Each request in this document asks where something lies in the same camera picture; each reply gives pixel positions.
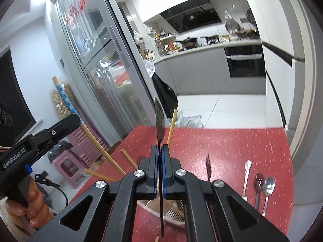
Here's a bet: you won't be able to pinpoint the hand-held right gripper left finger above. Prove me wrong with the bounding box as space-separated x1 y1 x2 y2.
29 145 160 242

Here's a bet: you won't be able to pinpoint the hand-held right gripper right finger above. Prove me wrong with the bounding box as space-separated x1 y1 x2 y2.
162 145 289 242

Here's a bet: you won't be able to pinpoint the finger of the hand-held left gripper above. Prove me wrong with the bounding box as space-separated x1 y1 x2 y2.
34 115 81 152

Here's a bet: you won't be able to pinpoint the beige utensil holder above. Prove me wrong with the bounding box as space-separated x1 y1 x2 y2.
137 199 186 227

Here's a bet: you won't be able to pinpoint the dark translucent plastic spoon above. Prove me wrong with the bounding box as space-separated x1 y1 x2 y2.
253 173 264 210

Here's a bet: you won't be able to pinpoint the person's left hand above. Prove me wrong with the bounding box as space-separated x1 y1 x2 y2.
0 176 55 230

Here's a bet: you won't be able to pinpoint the clear bag of nuts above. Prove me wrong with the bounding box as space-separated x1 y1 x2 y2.
50 82 76 118

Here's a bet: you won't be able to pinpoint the wooden chopstick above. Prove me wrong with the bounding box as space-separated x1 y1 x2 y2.
167 108 178 147
84 169 117 182
120 149 139 170

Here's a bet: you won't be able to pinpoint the stack of pink stools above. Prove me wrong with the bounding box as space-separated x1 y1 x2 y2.
66 125 111 168

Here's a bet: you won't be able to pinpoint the single pink plastic stool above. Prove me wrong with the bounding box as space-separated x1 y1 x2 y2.
52 154 87 189

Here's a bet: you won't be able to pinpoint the long wooden stick blue wrap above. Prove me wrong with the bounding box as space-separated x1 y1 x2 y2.
52 76 127 176

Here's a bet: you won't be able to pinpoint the black framed panel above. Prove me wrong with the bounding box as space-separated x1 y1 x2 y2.
0 48 36 142

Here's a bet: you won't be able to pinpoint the clear plastic bag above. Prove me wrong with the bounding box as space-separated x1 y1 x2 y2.
177 111 205 128

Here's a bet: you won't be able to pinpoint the glass sliding door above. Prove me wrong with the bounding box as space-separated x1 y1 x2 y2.
50 0 157 144

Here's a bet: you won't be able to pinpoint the black trash bag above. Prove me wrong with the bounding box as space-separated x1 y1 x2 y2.
152 73 179 119

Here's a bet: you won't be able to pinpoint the silver metal fork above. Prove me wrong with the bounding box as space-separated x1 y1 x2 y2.
242 160 253 202

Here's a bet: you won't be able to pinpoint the silver metal spoon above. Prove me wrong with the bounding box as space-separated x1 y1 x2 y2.
261 176 275 217

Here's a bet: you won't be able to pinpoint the white plastic bag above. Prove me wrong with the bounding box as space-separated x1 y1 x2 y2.
144 60 155 78

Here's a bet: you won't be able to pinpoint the grey lower cabinets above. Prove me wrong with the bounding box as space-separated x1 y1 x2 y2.
153 47 266 95

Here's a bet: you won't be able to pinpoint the spice rack with bottles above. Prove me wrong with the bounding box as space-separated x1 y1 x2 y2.
154 29 177 56

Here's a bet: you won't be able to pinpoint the black wok with lid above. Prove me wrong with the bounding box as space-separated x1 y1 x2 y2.
174 37 198 49

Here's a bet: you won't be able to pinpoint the black built-in oven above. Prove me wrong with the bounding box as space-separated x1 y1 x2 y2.
224 45 266 78

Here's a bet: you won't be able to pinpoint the dark pan with food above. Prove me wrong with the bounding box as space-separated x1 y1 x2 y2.
236 29 259 38

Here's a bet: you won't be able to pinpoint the round patterned trivet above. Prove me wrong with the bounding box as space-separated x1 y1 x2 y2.
225 20 241 34

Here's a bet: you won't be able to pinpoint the black range hood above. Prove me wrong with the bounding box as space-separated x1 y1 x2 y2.
159 0 222 34

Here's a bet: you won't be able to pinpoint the white upper cabinets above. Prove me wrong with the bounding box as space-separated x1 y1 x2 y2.
131 0 253 23

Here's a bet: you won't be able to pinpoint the white refrigerator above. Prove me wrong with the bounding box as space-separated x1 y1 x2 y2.
261 0 307 129

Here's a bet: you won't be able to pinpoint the black cable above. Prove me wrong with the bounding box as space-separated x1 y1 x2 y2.
34 173 70 204

